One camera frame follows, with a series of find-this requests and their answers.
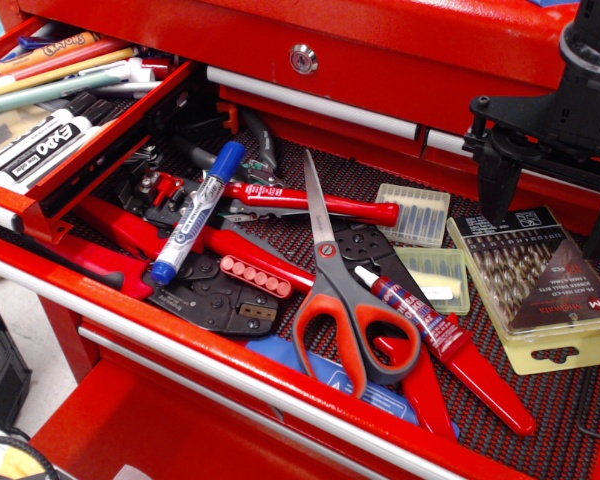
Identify blue dry erase marker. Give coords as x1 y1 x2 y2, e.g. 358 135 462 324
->
150 141 246 286

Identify black red drawer liner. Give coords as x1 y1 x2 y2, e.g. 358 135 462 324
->
62 127 600 469

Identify red handled pliers right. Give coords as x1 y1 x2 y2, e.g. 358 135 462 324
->
334 219 536 441

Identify red tool chest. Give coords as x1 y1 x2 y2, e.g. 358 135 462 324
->
0 0 600 480

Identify blue plastic card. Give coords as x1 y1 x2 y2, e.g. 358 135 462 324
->
244 334 461 441

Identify red marker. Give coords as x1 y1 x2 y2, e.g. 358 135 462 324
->
8 38 131 80

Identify orange crayons marker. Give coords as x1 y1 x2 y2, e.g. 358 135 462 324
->
0 31 103 76

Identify red threadlocker tube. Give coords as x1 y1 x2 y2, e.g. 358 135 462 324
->
354 266 472 363

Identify red handled wire stripper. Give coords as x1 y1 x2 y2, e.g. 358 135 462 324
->
134 169 401 227

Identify black handled snips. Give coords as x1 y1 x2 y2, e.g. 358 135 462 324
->
171 102 285 187

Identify red grey handled scissors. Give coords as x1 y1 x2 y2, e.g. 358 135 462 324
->
292 150 421 398

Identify black crimping tool red handles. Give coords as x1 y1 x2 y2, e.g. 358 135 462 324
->
26 180 311 338

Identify drill bit set case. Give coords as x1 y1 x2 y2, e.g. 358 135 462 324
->
447 207 600 375

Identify black hex key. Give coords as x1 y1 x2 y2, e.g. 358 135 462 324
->
577 423 600 440

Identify clear bit case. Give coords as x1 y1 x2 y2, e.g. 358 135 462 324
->
376 183 451 248
395 247 471 316

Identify clear bit case upper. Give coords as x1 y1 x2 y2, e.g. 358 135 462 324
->
376 183 451 248

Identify black expo marker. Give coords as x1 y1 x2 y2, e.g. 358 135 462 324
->
0 99 116 187
0 92 99 176

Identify green pen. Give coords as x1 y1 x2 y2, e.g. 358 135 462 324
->
0 73 123 113

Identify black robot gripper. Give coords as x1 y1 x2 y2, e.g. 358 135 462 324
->
463 1 600 259

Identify small red open drawer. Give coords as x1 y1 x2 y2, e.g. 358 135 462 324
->
0 38 197 243

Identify yellow pencil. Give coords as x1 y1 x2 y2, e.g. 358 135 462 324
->
0 47 139 95

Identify black cable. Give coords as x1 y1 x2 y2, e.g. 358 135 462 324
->
0 427 61 480

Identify silver drawer lock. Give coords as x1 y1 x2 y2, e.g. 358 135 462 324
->
289 43 319 75

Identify clear bit case lower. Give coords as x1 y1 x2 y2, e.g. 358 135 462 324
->
395 247 471 316

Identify red bit holder strip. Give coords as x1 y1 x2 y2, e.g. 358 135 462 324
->
220 255 293 299

